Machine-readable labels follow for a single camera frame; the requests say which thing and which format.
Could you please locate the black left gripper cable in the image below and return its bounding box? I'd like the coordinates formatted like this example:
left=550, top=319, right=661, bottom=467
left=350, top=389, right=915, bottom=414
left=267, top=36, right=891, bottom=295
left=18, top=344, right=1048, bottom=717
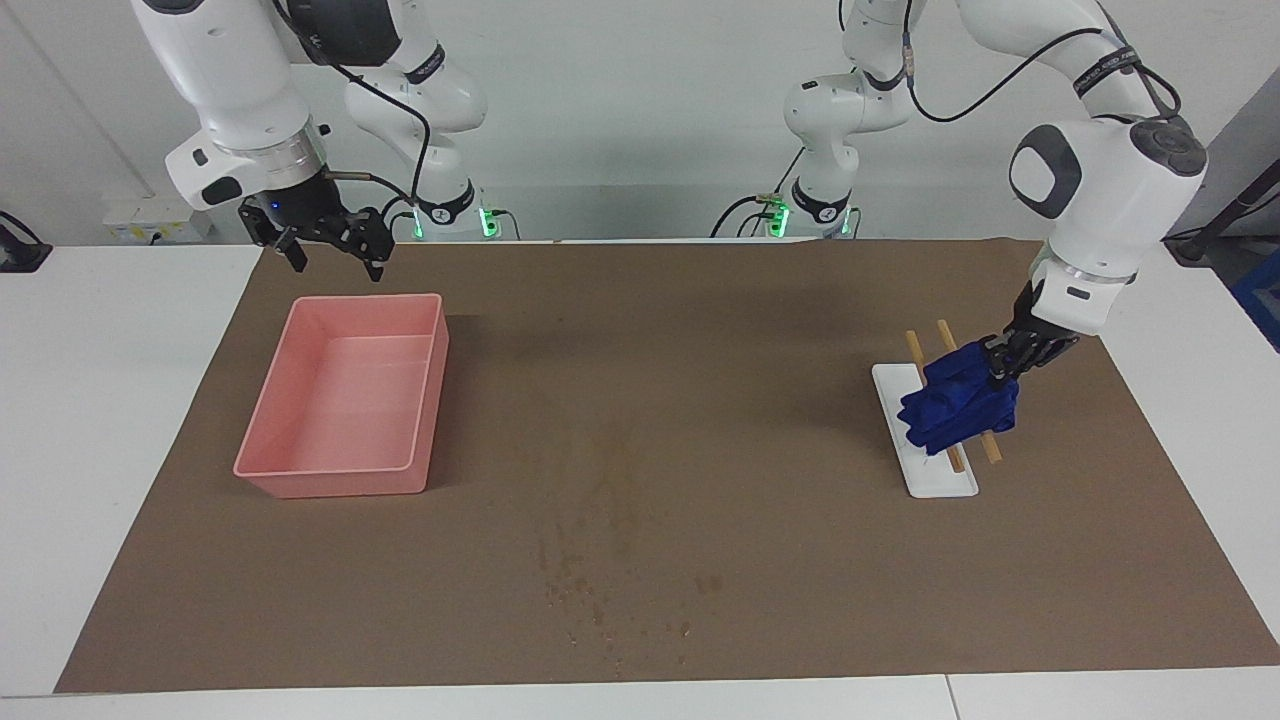
left=900, top=0, right=1183, bottom=126

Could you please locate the wooden dowel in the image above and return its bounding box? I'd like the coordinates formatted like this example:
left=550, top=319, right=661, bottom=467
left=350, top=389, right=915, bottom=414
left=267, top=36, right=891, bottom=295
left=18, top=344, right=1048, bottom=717
left=936, top=319, right=1003, bottom=464
left=905, top=330, right=967, bottom=474

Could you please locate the brown table mat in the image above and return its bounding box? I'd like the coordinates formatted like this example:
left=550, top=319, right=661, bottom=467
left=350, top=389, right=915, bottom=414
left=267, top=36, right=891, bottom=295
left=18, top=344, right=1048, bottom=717
left=55, top=238, right=1280, bottom=694

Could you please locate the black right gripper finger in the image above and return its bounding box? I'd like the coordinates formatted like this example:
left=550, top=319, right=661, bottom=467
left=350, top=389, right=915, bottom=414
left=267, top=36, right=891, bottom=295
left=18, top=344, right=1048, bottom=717
left=334, top=207, right=394, bottom=284
left=261, top=227, right=310, bottom=274

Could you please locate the pink plastic bin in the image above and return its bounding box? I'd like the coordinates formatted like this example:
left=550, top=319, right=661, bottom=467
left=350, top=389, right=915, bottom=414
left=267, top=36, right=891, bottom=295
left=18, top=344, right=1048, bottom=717
left=233, top=293, right=450, bottom=499

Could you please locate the blue towel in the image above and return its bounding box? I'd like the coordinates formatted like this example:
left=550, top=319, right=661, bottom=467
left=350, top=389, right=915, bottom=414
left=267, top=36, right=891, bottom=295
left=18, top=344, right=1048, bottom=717
left=897, top=340, right=1020, bottom=457

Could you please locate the blue crate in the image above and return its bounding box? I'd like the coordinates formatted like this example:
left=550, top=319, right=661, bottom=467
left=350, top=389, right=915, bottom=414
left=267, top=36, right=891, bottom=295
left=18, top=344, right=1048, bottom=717
left=1232, top=250, right=1280, bottom=351

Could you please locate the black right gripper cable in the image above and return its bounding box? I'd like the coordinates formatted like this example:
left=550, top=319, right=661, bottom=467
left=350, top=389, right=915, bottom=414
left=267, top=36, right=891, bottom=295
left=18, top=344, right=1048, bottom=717
left=270, top=0, right=433, bottom=216

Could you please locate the white socket box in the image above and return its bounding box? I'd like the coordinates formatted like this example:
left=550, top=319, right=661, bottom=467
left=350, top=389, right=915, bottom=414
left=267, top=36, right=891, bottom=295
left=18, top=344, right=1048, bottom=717
left=103, top=195, right=213, bottom=244

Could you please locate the black base cable bundle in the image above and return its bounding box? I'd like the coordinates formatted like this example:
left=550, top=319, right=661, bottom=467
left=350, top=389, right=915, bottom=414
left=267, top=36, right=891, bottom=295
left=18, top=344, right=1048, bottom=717
left=710, top=148, right=806, bottom=239

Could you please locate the white rack base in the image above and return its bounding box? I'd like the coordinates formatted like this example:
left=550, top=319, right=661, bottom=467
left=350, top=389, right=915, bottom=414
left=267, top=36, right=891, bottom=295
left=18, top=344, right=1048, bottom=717
left=871, top=362, right=980, bottom=499

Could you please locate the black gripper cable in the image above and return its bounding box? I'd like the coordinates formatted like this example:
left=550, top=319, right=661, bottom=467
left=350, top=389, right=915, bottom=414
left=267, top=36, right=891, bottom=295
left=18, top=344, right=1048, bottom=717
left=270, top=0, right=433, bottom=216
left=900, top=0, right=1183, bottom=126

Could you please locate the black stand leg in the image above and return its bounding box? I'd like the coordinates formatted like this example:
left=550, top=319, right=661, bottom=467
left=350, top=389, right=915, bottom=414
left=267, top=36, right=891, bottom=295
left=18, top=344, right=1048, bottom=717
left=1165, top=160, right=1280, bottom=266

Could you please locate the black clamp foot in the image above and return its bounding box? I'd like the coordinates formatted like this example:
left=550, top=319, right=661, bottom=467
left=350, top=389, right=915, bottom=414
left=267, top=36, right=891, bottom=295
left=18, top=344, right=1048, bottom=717
left=0, top=210, right=53, bottom=273

